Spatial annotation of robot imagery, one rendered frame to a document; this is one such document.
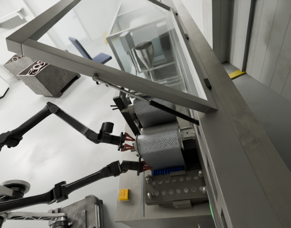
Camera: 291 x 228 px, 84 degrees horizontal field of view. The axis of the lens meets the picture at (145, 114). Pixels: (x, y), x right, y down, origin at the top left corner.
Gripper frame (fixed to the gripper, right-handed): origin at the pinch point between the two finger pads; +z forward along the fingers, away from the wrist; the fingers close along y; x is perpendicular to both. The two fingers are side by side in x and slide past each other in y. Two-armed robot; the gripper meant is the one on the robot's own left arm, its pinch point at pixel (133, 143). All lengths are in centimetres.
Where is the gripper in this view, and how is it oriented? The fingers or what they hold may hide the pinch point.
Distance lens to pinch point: 104.3
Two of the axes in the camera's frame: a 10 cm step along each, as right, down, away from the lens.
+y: 0.3, 7.3, -6.9
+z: 9.3, 2.4, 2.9
